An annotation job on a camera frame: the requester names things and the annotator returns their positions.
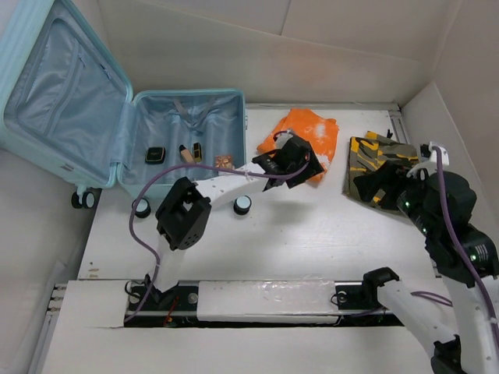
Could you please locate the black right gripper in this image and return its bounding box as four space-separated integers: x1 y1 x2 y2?
353 158 440 236

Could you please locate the orange and white tie-dye cloth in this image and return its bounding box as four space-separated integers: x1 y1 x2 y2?
257 108 339 184

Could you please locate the yellow camouflage cloth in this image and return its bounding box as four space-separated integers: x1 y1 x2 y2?
342 131 419 203

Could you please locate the small copper patterned packet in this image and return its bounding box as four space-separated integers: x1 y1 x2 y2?
214 154 235 170

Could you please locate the black and gold lipstick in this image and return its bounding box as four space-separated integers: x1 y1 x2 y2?
193 143 203 163

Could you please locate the foundation bottle with black pump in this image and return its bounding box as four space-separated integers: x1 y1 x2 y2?
179 145 196 164

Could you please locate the black square compact case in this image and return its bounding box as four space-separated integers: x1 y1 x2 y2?
144 146 166 164

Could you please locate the light blue hard-shell suitcase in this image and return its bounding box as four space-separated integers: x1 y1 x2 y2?
1 1 246 199

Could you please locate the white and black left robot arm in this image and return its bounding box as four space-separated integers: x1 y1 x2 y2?
129 132 324 311

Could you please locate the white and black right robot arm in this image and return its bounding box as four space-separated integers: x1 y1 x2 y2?
331 143 498 373

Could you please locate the black base rail with white cover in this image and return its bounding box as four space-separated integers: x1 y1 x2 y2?
124 279 401 328

